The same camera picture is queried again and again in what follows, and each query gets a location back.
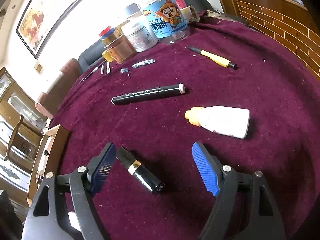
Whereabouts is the cardboard tray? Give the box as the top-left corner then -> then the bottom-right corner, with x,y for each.
27,125 -> 69,207

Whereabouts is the small blue battery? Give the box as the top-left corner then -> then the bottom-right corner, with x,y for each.
120,68 -> 129,73

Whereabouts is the wooden brick-pattern cabinet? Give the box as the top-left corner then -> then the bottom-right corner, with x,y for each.
220,0 -> 319,79

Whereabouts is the brown upholstered armchair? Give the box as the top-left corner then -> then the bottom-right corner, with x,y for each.
35,59 -> 81,119

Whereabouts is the maroon velvet tablecloth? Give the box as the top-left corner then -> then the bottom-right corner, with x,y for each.
51,17 -> 319,239

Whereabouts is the framed painting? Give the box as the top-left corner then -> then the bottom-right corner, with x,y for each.
16,0 -> 82,59

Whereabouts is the black gold lipstick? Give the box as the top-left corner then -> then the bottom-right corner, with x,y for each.
117,146 -> 165,193

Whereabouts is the small wall plaque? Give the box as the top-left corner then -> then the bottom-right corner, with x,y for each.
34,61 -> 43,74

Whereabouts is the yellow tape roll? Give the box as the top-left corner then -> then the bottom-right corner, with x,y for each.
102,50 -> 114,63

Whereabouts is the black marker white cap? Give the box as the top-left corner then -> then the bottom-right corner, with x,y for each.
111,83 -> 185,105

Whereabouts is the white pen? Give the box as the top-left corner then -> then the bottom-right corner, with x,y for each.
106,62 -> 111,74

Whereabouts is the yellow black pen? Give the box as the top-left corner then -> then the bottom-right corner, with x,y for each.
187,47 -> 238,69

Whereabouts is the black leather sofa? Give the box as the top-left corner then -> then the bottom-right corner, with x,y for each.
78,40 -> 105,74

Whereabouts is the wooden chair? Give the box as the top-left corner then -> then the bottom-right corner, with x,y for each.
4,114 -> 24,161

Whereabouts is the white plastic tub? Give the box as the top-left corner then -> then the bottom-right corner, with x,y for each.
121,15 -> 158,53

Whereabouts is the clear jar blue label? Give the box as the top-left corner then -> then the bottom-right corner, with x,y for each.
138,0 -> 189,44

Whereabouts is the grey lid jar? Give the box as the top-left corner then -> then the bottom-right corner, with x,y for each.
125,3 -> 142,18

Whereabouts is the white bottle orange cap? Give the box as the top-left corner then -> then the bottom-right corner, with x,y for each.
184,106 -> 250,139

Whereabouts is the small jar red blue lid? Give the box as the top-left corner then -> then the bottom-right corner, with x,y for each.
99,26 -> 119,46

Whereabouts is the brown tin can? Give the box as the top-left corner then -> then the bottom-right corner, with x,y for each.
105,35 -> 137,64

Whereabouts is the silver blue tube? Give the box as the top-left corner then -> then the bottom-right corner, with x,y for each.
132,59 -> 155,68

